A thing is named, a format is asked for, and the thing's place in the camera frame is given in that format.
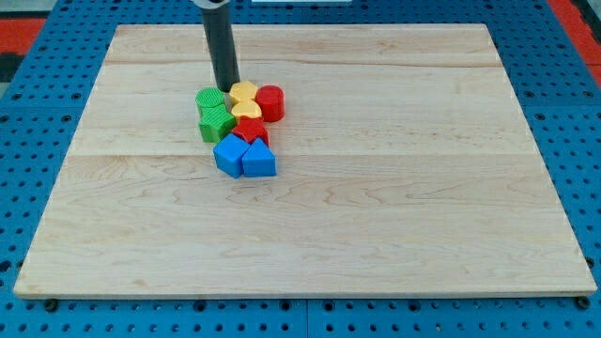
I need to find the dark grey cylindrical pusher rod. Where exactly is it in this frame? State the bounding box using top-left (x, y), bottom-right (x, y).
top-left (200, 4), bottom-right (239, 92)

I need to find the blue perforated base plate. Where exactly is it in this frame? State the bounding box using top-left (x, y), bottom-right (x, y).
top-left (1, 0), bottom-right (600, 337)

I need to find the red star block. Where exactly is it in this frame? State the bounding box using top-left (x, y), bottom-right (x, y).
top-left (232, 115), bottom-right (270, 146)

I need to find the silver rod mount collar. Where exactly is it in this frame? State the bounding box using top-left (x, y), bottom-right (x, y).
top-left (192, 0), bottom-right (229, 9)

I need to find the green star block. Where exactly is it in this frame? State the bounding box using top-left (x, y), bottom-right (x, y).
top-left (198, 103), bottom-right (237, 143)

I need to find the light wooden board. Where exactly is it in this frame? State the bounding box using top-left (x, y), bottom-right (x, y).
top-left (14, 23), bottom-right (596, 300)

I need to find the green cylinder block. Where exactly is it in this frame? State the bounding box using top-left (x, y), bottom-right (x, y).
top-left (194, 87), bottom-right (224, 116)

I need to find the red cylinder block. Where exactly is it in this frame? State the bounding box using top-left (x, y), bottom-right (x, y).
top-left (255, 84), bottom-right (285, 122)

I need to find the blue cube block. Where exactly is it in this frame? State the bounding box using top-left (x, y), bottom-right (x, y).
top-left (213, 133), bottom-right (250, 178)

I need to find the blue triangle block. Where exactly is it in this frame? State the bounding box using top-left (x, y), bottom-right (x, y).
top-left (242, 138), bottom-right (277, 177)

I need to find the yellow heart block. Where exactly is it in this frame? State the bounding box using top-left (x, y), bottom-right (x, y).
top-left (231, 100), bottom-right (262, 123)

